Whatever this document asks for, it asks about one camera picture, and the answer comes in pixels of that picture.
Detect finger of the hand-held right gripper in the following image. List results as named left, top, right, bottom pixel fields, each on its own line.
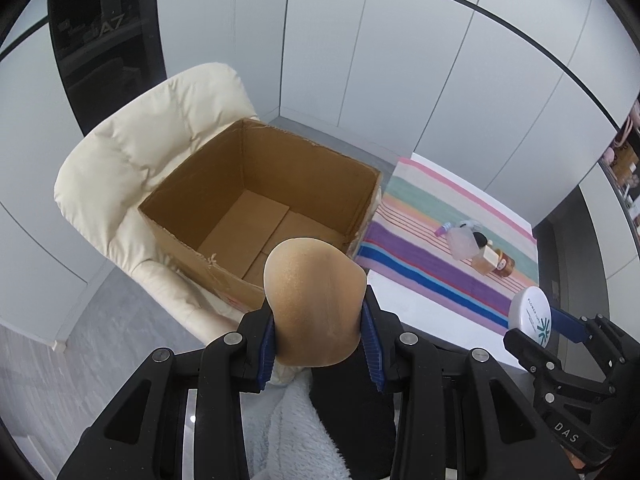
left=502, top=327, right=608, bottom=401
left=550, top=307, right=640, bottom=378

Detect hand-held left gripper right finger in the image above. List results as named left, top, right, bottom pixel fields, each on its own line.
left=361, top=285, right=576, bottom=480

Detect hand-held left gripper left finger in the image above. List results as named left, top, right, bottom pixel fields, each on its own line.
left=57, top=306, right=277, bottom=480

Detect white round compact case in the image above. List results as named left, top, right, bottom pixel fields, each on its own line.
left=509, top=286, right=553, bottom=348

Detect beige makeup sponge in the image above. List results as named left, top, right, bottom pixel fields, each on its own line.
left=263, top=238, right=369, bottom=367

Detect frosted translucent jar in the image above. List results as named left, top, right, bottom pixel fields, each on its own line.
left=446, top=227, right=479, bottom=261

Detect brown cardboard box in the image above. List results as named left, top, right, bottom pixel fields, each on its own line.
left=137, top=117, right=383, bottom=311

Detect black pants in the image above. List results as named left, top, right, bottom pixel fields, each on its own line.
left=309, top=352, right=399, bottom=480

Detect light blue fleece garment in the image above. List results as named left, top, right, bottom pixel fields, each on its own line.
left=244, top=377, right=351, bottom=480

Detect wooden capped amber bottle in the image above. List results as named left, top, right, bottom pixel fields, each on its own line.
left=470, top=241, right=506, bottom=276

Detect striped colourful cloth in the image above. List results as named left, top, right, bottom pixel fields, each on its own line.
left=352, top=157, right=538, bottom=336

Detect pink bag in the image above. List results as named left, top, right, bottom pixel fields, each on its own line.
left=620, top=100, right=640, bottom=143

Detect cream padded armchair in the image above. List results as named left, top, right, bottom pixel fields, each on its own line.
left=54, top=62, right=311, bottom=386

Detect dark glass door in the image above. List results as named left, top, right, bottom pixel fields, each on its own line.
left=47, top=0, right=168, bottom=137

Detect brown box with handles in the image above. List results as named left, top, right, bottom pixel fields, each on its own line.
left=614, top=142, right=640, bottom=176

